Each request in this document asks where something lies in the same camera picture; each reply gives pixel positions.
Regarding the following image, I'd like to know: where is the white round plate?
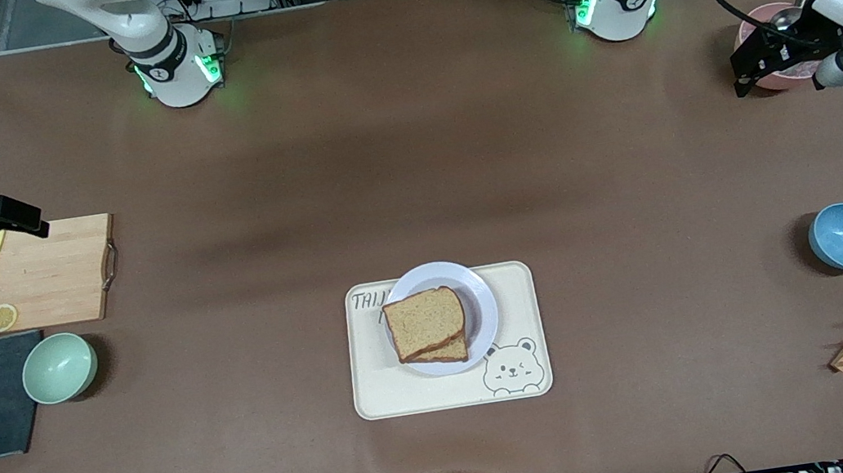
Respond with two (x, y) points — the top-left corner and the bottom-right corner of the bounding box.
(377, 254), (506, 383)

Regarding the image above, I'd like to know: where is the brown bread slice plain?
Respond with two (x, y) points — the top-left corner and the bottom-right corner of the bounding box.
(381, 283), (471, 364)

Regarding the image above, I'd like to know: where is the brown bread slice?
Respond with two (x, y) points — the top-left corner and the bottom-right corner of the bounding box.
(421, 332), (472, 368)

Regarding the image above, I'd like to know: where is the pink bowl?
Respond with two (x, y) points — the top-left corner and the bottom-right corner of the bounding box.
(728, 0), (826, 97)

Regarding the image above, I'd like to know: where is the wooden cutting board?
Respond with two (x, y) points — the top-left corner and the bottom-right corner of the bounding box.
(0, 212), (128, 335)

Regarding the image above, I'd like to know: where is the light green bowl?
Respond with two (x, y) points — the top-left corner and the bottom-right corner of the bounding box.
(17, 328), (104, 408)

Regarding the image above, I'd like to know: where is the cream tray with bear print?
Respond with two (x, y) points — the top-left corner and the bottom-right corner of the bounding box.
(337, 257), (557, 424)

